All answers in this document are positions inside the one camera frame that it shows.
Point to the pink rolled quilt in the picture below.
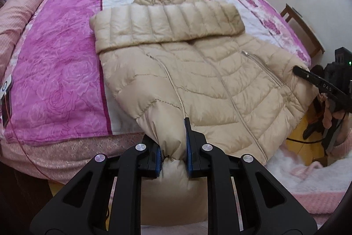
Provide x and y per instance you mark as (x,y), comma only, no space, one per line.
(24,3)

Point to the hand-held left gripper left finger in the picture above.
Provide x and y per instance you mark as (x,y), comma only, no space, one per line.
(155,162)

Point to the pink purple floral bed blanket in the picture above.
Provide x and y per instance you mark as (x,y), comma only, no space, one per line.
(63,72)

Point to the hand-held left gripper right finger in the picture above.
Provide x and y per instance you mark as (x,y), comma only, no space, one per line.
(189,152)

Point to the wooden chair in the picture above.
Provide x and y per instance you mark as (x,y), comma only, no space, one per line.
(299,21)

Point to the pink patterned bed sheet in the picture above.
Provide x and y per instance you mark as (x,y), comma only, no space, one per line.
(68,152)

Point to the person's right hand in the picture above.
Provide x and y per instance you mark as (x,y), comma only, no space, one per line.
(328,115)

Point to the person's right forearm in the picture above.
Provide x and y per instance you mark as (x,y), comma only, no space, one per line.
(343,147)

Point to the person's pink fluffy robe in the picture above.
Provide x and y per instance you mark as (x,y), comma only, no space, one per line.
(302,182)

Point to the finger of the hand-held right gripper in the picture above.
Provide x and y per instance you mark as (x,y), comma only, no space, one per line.
(305,74)

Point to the small white controller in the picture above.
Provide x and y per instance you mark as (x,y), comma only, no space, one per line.
(6,87)

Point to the beige quilted down jacket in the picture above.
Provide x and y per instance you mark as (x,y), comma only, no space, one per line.
(214,72)

